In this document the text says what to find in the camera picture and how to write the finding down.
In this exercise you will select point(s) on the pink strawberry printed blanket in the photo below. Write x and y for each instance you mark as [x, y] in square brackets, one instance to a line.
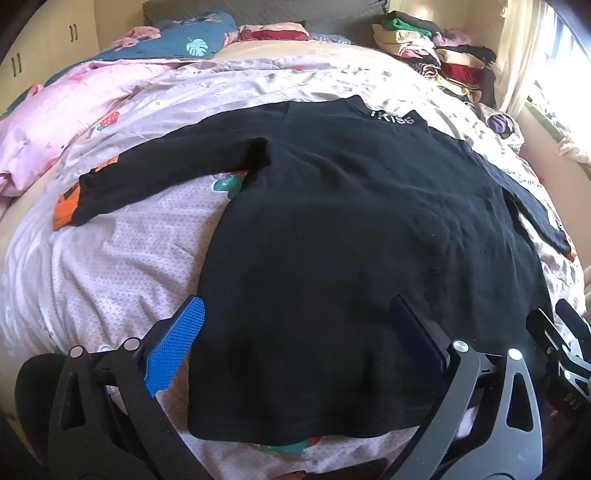
[129, 258]

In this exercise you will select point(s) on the plain pink quilt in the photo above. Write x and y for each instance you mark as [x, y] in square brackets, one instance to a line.
[46, 124]

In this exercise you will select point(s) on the grey padded headboard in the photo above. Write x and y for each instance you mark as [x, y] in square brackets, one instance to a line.
[323, 18]

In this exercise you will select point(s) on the pile of folded clothes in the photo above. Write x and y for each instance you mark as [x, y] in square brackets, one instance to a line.
[429, 50]

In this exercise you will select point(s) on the cream curtain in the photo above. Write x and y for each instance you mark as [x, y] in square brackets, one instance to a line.
[526, 46]

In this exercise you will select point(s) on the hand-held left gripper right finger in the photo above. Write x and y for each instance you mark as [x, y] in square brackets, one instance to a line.
[415, 341]

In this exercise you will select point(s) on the red and cream pillow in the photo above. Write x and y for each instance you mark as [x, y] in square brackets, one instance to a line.
[272, 34]

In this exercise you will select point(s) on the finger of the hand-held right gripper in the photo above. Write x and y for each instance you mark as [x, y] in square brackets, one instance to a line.
[547, 339]
[575, 323]

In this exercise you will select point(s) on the cream wardrobe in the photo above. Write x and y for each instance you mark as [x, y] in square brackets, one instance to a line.
[46, 41]

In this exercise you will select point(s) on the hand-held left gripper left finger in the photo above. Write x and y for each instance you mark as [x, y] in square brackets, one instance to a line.
[178, 341]

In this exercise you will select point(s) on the clothes on windowsill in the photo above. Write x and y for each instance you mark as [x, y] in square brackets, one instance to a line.
[572, 147]

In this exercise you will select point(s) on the purple cloth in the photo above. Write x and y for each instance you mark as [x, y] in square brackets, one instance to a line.
[501, 124]

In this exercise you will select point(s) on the black long-sleeve shirt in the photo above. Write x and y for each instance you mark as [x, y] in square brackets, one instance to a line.
[346, 230]

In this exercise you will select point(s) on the blue leaf-print quilt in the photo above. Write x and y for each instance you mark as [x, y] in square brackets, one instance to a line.
[194, 41]

